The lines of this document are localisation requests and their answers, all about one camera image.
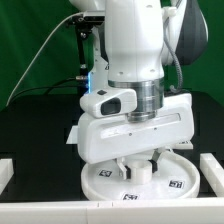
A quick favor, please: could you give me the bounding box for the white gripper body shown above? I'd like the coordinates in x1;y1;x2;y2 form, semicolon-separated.
78;93;194;164

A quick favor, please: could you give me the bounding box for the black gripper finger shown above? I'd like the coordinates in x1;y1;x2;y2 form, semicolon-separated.
116;158;130;180
149;150;161;173

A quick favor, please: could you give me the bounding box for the white round table top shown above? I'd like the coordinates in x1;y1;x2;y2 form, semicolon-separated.
81;151;200;201

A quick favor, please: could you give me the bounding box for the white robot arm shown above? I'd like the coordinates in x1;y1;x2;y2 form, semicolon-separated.
70;0;208;178

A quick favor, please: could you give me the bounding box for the white marker sheet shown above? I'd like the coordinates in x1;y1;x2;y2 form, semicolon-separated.
66;126;78;144

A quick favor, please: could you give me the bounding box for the white cross-shaped table base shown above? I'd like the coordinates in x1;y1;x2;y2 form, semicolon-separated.
173;141;193;150

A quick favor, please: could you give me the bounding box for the white U-shaped obstacle fence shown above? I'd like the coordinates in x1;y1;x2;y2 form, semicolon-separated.
0;155;224;224

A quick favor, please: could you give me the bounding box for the black cable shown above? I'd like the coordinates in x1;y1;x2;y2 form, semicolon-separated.
9;75;89;101

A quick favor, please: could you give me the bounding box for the white cable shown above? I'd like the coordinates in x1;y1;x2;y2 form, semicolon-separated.
5;11;84;107

